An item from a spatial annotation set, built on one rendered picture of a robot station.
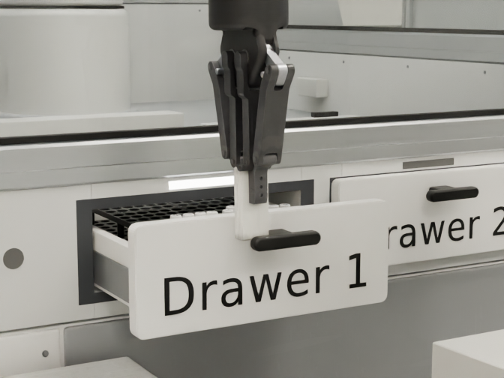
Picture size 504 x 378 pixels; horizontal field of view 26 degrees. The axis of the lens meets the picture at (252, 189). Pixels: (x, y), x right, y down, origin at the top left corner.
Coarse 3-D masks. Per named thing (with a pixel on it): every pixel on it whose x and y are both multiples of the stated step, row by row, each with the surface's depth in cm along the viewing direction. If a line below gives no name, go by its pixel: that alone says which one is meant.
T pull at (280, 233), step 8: (272, 232) 106; (280, 232) 106; (288, 232) 106; (296, 232) 106; (304, 232) 106; (312, 232) 106; (256, 240) 103; (264, 240) 104; (272, 240) 104; (280, 240) 105; (288, 240) 105; (296, 240) 105; (304, 240) 106; (312, 240) 106; (256, 248) 103; (264, 248) 104; (272, 248) 104; (280, 248) 105
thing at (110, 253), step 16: (96, 240) 115; (112, 240) 111; (96, 256) 115; (112, 256) 111; (96, 272) 115; (112, 272) 111; (128, 272) 107; (112, 288) 111; (128, 288) 108; (128, 304) 109
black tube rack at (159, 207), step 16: (112, 208) 126; (128, 208) 125; (144, 208) 126; (160, 208) 125; (176, 208) 125; (192, 208) 126; (208, 208) 125; (224, 208) 126; (96, 224) 131; (112, 224) 131; (128, 224) 117
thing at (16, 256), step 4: (12, 248) 111; (16, 248) 111; (8, 252) 111; (12, 252) 111; (16, 252) 111; (20, 252) 111; (4, 256) 111; (8, 256) 111; (12, 256) 111; (16, 256) 111; (20, 256) 112; (4, 260) 111; (8, 260) 111; (12, 260) 111; (16, 260) 111; (20, 260) 112; (4, 264) 111; (8, 264) 111; (12, 264) 111; (16, 264) 111; (20, 264) 112; (12, 268) 111
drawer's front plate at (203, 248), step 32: (160, 224) 102; (192, 224) 104; (224, 224) 105; (288, 224) 109; (320, 224) 111; (352, 224) 113; (384, 224) 115; (128, 256) 103; (160, 256) 103; (192, 256) 104; (224, 256) 106; (256, 256) 108; (288, 256) 110; (320, 256) 111; (384, 256) 115; (160, 288) 103; (224, 288) 106; (256, 288) 108; (320, 288) 112; (352, 288) 114; (384, 288) 116; (160, 320) 103; (192, 320) 105; (224, 320) 107; (256, 320) 109
